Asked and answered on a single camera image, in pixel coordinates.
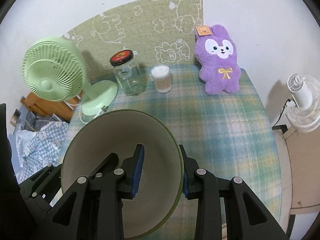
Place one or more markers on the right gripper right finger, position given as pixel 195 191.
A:
pixel 246 215

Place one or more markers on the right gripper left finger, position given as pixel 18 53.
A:
pixel 91 208

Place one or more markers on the large floral ceramic bowl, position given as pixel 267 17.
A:
pixel 162 173

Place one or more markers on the blue checked bedding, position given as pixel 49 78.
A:
pixel 36 143

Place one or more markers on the plaid tablecloth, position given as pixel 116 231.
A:
pixel 227 134

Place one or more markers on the beige cabinet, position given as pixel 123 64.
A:
pixel 299 164

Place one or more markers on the wooden chair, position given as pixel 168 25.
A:
pixel 63 109

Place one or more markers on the white standing fan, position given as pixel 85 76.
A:
pixel 304 115

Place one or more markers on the green desk fan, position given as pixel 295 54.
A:
pixel 55 70

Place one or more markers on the glass jar black lid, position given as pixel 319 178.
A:
pixel 127 72

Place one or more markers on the purple plush bunny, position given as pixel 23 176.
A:
pixel 217 55

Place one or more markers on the cotton swab container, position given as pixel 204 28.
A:
pixel 161 78

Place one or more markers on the green animal print mat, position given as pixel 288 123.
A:
pixel 156 31

